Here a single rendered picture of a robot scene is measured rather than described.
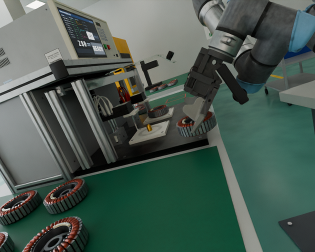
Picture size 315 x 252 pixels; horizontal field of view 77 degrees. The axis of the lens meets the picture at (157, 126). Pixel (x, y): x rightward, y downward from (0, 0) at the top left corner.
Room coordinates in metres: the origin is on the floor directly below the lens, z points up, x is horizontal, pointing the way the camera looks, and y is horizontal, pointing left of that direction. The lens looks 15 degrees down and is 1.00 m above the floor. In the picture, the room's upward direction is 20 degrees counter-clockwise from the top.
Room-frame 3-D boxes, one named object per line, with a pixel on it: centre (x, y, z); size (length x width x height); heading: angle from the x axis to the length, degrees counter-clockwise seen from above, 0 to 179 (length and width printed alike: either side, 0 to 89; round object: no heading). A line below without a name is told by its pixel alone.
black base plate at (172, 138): (0.91, 0.02, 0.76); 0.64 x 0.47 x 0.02; 165
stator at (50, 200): (0.50, 0.30, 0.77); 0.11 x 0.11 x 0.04
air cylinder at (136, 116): (1.06, 0.11, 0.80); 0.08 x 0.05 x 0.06; 165
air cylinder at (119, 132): (0.83, 0.17, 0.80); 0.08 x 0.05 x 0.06; 165
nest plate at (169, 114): (1.02, -0.03, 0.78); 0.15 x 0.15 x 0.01; 75
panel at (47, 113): (0.97, 0.25, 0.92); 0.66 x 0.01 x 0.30; 165
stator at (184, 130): (0.54, -0.11, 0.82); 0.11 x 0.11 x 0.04
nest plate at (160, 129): (0.79, 0.03, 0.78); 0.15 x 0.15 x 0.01; 75
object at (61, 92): (0.95, 0.17, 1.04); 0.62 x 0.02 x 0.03; 165
